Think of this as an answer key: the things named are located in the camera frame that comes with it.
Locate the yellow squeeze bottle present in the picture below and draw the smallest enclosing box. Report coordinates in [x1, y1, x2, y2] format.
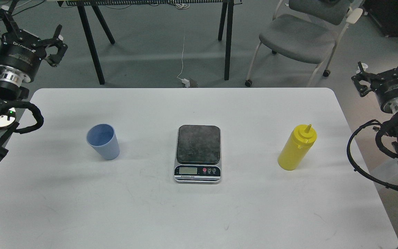
[277, 124, 317, 170]

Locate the black cabinet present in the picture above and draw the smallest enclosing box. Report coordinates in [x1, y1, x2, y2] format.
[363, 0, 398, 37]

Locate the digital kitchen scale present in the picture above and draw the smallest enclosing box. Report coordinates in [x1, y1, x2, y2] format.
[173, 124, 222, 184]

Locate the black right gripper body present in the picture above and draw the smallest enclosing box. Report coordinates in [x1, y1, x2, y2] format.
[375, 71, 398, 112]

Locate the black trestle table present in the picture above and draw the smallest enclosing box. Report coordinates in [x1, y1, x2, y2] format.
[57, 0, 243, 85]

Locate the white cable with plug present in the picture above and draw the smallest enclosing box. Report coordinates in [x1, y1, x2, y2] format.
[176, 2, 198, 87]

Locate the blue ribbed plastic cup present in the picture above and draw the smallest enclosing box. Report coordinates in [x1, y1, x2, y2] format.
[86, 123, 120, 160]

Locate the grey office chair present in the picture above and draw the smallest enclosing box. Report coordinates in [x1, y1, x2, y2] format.
[245, 0, 363, 87]

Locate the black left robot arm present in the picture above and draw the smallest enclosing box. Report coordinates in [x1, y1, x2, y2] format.
[0, 0, 68, 162]

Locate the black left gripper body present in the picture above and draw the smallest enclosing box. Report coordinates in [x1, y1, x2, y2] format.
[0, 30, 49, 83]

